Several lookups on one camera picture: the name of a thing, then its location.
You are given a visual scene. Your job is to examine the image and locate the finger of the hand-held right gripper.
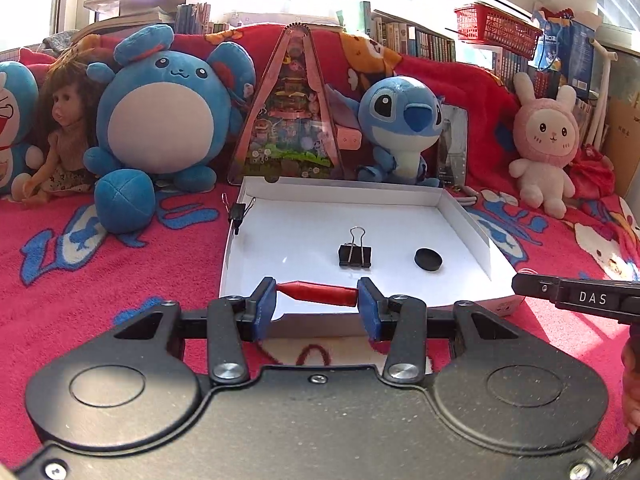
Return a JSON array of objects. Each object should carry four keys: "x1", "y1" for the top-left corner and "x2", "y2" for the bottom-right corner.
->
[{"x1": 512, "y1": 272, "x2": 563, "y2": 307}]

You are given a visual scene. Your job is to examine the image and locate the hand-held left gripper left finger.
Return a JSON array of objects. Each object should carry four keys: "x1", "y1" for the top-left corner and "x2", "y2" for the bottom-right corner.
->
[{"x1": 112, "y1": 276, "x2": 277, "y2": 386}]

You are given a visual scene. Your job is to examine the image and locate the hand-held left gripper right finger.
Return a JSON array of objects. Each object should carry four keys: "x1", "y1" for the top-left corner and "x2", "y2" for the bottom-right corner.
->
[{"x1": 356, "y1": 276, "x2": 523, "y2": 386}]

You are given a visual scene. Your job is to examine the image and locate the red alligator clip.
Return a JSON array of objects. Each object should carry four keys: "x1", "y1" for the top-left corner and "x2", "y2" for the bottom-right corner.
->
[{"x1": 276, "y1": 281, "x2": 358, "y2": 309}]

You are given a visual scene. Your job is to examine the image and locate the white cardboard box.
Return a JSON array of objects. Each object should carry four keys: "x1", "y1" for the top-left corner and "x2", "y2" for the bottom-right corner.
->
[{"x1": 218, "y1": 176, "x2": 526, "y2": 323}]

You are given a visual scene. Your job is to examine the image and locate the person's right hand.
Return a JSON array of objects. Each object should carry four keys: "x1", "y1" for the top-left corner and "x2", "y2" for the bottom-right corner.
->
[{"x1": 621, "y1": 325, "x2": 640, "y2": 433}]

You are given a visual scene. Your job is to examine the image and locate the large black binder clip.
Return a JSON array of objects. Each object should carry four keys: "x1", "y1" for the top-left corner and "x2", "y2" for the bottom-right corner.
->
[{"x1": 338, "y1": 226, "x2": 372, "y2": 268}]

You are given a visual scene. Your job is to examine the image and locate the black round cap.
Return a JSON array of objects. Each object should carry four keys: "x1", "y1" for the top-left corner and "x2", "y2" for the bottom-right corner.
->
[{"x1": 414, "y1": 248, "x2": 443, "y2": 272}]

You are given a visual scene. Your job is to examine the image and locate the small black binder clip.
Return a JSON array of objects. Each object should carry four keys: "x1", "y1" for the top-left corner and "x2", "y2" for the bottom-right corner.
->
[{"x1": 220, "y1": 192, "x2": 257, "y2": 236}]

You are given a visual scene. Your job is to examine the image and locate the red crumpled cloth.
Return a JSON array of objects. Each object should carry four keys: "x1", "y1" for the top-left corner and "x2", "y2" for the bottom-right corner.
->
[{"x1": 570, "y1": 145, "x2": 616, "y2": 199}]

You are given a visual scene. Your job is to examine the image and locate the pink bunny plush toy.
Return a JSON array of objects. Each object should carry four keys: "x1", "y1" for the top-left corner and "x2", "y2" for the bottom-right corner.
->
[{"x1": 508, "y1": 72, "x2": 582, "y2": 219}]

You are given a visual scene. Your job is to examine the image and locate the black smartphone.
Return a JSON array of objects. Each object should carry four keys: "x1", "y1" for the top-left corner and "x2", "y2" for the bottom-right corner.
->
[{"x1": 437, "y1": 105, "x2": 471, "y2": 188}]

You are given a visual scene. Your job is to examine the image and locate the brown cardboard sheet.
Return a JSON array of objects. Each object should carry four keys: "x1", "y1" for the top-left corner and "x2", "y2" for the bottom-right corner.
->
[{"x1": 602, "y1": 92, "x2": 640, "y2": 201}]

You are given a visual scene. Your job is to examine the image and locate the small pink box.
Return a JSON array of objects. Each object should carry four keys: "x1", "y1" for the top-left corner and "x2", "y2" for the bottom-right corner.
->
[{"x1": 336, "y1": 127, "x2": 362, "y2": 151}]

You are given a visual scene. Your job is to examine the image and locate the triangular pink toy box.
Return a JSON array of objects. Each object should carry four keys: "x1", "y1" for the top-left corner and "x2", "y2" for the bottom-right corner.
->
[{"x1": 227, "y1": 24, "x2": 346, "y2": 183}]

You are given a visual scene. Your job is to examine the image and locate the blue alien plush toy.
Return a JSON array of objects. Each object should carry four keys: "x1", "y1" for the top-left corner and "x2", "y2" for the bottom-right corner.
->
[{"x1": 325, "y1": 76, "x2": 446, "y2": 186}]

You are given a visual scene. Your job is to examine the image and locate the white pipe rack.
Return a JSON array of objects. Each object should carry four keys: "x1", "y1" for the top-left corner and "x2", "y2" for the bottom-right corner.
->
[{"x1": 587, "y1": 40, "x2": 614, "y2": 148}]

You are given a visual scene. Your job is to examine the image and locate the blue round plush toy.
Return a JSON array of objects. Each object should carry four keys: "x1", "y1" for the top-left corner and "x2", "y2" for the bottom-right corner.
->
[{"x1": 82, "y1": 24, "x2": 257, "y2": 235}]

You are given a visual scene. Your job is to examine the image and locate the blue paper bag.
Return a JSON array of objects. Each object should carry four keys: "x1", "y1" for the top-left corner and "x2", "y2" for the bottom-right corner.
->
[{"x1": 532, "y1": 7, "x2": 603, "y2": 101}]

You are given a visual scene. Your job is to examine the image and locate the red plastic basket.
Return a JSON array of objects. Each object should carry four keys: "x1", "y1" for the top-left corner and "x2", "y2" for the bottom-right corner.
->
[{"x1": 454, "y1": 4, "x2": 543, "y2": 58}]

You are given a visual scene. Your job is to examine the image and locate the row of books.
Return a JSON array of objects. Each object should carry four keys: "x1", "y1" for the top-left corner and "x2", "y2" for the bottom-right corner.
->
[{"x1": 357, "y1": 2, "x2": 538, "y2": 92}]

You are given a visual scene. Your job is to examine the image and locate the brown-haired doll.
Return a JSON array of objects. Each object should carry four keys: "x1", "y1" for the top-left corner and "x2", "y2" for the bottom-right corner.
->
[{"x1": 12, "y1": 52, "x2": 108, "y2": 206}]

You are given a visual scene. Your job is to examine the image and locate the blue cat plush toy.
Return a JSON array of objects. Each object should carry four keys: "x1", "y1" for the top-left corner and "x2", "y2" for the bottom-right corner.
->
[{"x1": 0, "y1": 60, "x2": 43, "y2": 196}]

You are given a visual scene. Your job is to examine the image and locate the stack of books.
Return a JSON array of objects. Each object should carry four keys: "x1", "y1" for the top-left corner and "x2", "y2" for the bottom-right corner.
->
[{"x1": 82, "y1": 0, "x2": 188, "y2": 26}]

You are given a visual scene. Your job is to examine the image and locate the grey cable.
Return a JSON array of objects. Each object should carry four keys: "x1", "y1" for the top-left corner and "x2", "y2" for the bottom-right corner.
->
[{"x1": 452, "y1": 185, "x2": 482, "y2": 207}]

